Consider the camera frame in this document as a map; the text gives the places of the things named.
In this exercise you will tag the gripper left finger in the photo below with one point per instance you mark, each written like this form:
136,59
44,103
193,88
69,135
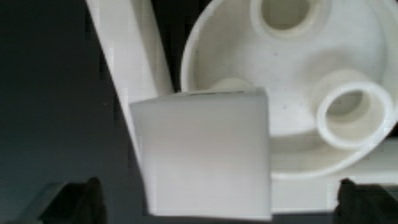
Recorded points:
67,204

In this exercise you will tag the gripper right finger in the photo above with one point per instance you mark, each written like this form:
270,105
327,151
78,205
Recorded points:
366,203

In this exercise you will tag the white stool leg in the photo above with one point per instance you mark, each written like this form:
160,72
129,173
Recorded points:
204,154

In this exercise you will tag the white round stool seat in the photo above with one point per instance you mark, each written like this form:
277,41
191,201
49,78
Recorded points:
311,48

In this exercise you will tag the white U-shaped fence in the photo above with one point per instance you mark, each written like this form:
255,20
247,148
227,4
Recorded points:
128,35

